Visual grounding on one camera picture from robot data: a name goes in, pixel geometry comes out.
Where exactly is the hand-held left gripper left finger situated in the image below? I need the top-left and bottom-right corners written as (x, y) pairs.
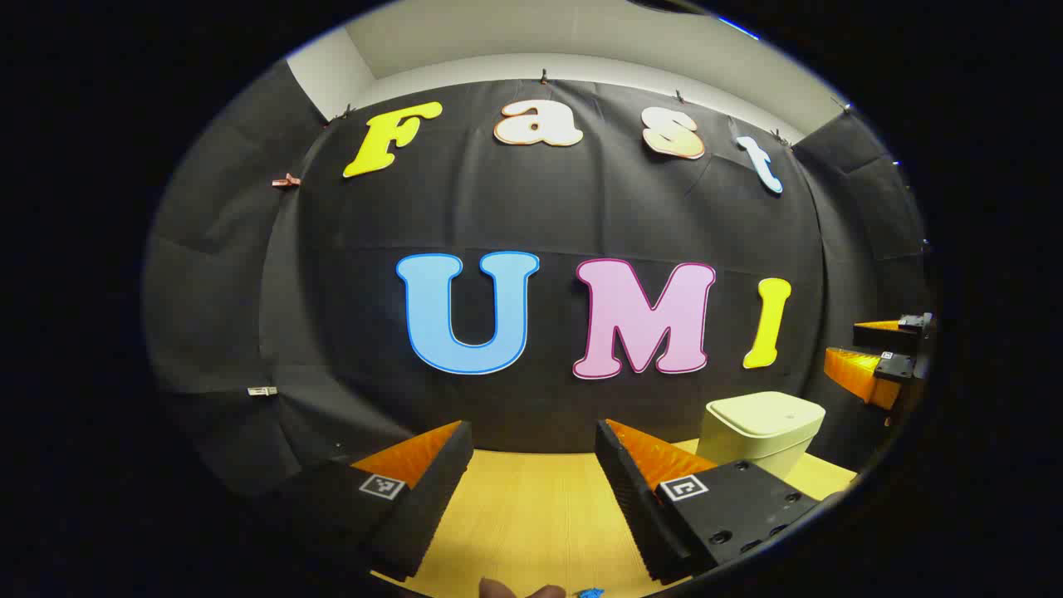
top-left (257, 419), bottom-right (475, 582)

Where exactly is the pale green desktop garbage bin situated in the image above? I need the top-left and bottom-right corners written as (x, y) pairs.
top-left (696, 391), bottom-right (827, 483)

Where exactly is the wooden desktop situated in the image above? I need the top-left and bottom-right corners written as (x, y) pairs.
top-left (370, 439), bottom-right (858, 598)

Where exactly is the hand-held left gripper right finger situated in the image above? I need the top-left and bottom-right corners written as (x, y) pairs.
top-left (595, 418), bottom-right (823, 584)

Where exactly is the black backdrop cloth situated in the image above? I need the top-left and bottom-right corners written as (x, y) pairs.
top-left (143, 58), bottom-right (935, 499)

